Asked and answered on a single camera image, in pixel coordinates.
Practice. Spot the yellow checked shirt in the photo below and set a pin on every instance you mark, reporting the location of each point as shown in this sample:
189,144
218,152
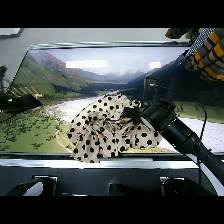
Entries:
210,56

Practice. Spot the cream black-dotted garment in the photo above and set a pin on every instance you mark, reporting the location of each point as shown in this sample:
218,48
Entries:
100,130

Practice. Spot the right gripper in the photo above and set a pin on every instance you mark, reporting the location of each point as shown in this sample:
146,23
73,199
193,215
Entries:
132,114

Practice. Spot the brown garment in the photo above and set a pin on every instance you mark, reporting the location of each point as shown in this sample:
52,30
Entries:
178,32

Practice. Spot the blue white checked garment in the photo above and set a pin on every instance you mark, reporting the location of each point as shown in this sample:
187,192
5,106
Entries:
201,41

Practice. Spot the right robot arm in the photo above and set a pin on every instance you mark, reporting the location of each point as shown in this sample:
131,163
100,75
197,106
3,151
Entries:
180,131

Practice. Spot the silver frame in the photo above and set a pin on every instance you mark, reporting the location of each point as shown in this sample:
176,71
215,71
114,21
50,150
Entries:
100,164

